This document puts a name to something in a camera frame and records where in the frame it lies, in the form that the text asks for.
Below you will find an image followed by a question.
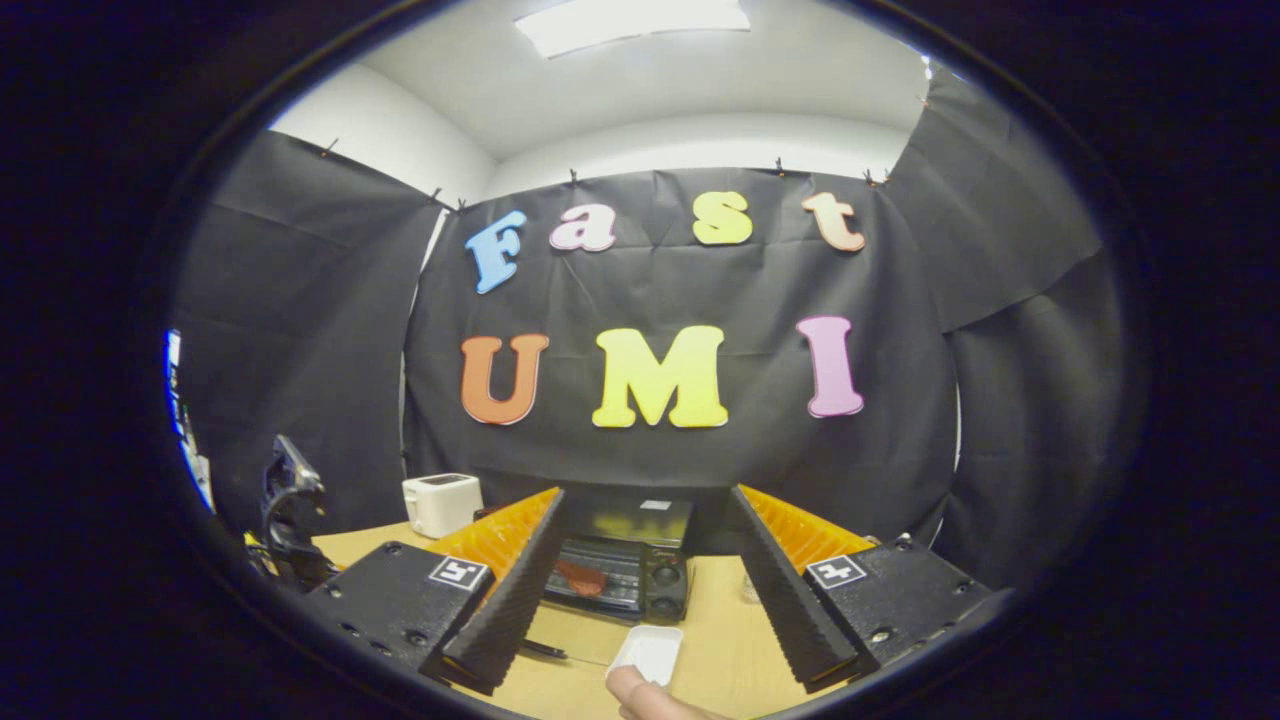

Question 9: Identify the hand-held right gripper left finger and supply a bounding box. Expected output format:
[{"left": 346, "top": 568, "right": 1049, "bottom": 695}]
[{"left": 298, "top": 485, "right": 573, "bottom": 698}]

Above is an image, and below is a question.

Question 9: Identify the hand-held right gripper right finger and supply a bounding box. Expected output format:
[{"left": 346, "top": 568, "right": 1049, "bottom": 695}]
[{"left": 725, "top": 483, "right": 993, "bottom": 695}]

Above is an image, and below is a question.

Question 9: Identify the brown chicken drumstick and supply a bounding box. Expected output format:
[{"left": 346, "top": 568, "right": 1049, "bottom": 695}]
[{"left": 553, "top": 558, "right": 609, "bottom": 598}]

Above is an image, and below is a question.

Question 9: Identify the black electric oven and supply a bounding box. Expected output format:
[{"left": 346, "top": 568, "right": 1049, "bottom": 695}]
[{"left": 475, "top": 495, "right": 695, "bottom": 624}]

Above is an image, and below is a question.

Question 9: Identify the white toaster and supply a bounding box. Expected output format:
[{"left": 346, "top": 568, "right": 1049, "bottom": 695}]
[{"left": 402, "top": 473, "right": 484, "bottom": 539}]

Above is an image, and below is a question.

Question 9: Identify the white rectangular dish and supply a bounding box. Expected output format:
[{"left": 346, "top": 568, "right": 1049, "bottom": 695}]
[{"left": 605, "top": 625, "right": 685, "bottom": 687}]

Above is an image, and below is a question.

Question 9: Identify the black backdrop cloth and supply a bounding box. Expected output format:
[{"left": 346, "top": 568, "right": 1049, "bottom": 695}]
[{"left": 170, "top": 65, "right": 1126, "bottom": 591}]

